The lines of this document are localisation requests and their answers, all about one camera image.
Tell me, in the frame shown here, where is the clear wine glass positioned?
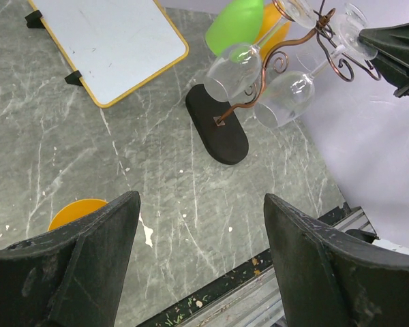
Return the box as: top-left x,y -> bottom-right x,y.
254,59 -> 329,129
203,1 -> 316,102

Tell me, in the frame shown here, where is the small whiteboard yellow frame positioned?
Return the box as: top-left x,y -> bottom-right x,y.
30,1 -> 189,108

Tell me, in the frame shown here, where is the green plastic wine glass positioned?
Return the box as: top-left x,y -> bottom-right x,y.
204,0 -> 264,61

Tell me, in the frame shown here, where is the copper wire glass rack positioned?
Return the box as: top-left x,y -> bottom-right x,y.
217,0 -> 382,125

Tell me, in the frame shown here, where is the clear wine glass left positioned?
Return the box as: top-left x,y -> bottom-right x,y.
203,1 -> 316,102

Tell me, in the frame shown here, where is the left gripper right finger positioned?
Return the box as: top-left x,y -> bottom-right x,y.
264,193 -> 409,326

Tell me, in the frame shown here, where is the clear ribbed glass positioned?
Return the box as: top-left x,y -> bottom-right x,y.
297,3 -> 378,72

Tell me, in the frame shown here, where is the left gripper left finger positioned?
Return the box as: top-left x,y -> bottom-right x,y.
0,191 -> 140,326

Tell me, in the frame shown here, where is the black oval rack base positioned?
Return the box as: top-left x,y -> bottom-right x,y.
185,84 -> 249,165

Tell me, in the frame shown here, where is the orange plastic wine glass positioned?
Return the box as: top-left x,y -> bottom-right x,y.
48,198 -> 108,231

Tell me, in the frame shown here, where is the aluminium rail frame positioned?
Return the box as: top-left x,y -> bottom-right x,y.
142,204 -> 409,327

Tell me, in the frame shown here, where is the clear wine glass front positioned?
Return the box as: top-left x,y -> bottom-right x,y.
254,59 -> 329,129

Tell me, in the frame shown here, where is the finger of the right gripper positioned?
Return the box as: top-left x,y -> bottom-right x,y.
359,23 -> 409,97

